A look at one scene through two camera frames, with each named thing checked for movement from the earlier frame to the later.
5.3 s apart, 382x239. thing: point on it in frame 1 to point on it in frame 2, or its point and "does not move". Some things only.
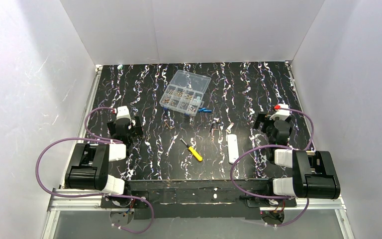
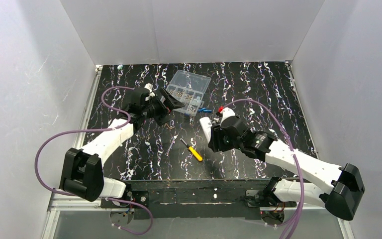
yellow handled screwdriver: [193, 151] does not move
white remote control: [233, 151] to [206, 124]
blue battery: [204, 110] does not move
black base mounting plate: [197, 199] does not move
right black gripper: [261, 122] to [214, 138]
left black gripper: [136, 127] to [163, 105]
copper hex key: [170, 128] does not move
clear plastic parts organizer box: [185, 93] does not move
